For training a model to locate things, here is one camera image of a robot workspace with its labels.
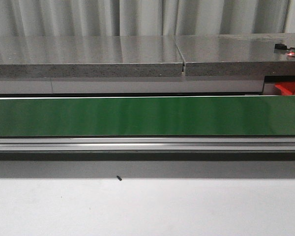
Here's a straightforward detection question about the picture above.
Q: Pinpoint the white curtain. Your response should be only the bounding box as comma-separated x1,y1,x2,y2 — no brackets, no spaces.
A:
0,0,295,36

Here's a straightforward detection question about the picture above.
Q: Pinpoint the grey stone counter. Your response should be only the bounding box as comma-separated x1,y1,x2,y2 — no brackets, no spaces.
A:
0,33,295,78

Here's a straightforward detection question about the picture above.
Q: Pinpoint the black sensor box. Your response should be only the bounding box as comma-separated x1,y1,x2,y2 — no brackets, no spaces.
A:
274,43,288,50

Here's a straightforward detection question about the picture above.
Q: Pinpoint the green conveyor belt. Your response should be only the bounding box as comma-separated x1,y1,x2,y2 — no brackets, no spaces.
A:
0,96,295,137

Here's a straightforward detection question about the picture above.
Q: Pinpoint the red plastic bin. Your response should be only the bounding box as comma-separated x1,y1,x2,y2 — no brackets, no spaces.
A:
275,82,295,96

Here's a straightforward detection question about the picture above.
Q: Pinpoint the aluminium conveyor frame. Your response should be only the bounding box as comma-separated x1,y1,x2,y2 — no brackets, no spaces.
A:
0,137,295,152

